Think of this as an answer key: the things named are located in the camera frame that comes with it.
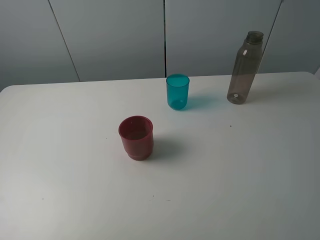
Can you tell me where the smoky transparent plastic bottle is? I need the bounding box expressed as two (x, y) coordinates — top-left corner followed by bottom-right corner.
(227, 31), (264, 105)

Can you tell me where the red plastic cup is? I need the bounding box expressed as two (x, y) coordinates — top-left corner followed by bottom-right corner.
(118, 115), (154, 161)

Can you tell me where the teal transparent plastic cup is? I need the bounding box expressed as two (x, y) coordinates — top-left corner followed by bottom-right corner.
(166, 74), (190, 110)

